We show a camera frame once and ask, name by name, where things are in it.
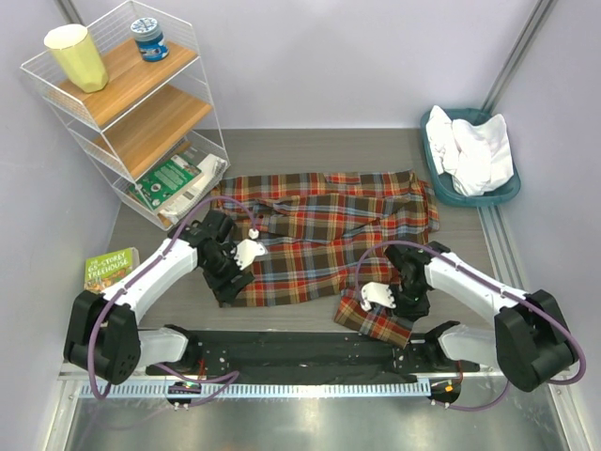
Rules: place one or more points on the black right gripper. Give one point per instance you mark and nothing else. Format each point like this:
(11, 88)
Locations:
(410, 313)

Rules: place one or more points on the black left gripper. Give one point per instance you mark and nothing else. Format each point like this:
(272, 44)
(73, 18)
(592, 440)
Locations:
(223, 289)

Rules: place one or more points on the red brown plaid shirt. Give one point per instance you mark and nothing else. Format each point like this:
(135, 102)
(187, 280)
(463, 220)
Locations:
(323, 233)

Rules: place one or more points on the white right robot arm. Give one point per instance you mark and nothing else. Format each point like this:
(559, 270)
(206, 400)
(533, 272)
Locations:
(529, 340)

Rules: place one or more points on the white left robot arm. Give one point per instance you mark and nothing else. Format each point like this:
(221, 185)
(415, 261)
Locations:
(104, 337)

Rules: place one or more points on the white shirts in basket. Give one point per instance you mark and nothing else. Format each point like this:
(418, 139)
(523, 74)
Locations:
(477, 157)

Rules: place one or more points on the white booklet on shelf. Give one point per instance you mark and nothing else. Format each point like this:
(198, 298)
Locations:
(178, 206)

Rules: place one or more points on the teal plastic basket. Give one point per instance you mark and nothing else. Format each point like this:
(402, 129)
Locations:
(443, 186)

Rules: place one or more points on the green treehouse book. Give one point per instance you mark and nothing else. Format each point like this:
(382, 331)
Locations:
(106, 270)

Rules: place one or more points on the blue jar with lid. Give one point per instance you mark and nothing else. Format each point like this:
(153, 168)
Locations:
(149, 39)

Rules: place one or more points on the yellow faceted cup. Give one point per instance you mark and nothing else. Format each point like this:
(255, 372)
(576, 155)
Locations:
(75, 51)

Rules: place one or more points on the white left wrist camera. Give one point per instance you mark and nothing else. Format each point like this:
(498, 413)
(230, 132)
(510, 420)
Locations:
(248, 250)

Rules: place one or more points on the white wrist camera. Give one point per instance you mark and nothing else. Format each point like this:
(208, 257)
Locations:
(376, 293)
(248, 250)

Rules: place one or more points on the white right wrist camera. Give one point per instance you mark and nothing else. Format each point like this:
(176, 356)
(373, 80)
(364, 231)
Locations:
(376, 293)

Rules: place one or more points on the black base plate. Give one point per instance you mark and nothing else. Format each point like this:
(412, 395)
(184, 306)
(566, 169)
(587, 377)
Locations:
(303, 358)

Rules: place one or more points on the white wire wooden shelf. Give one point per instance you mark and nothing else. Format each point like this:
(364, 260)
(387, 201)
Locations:
(148, 111)

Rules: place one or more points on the aluminium rail frame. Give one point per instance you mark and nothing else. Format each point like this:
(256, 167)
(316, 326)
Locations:
(159, 408)

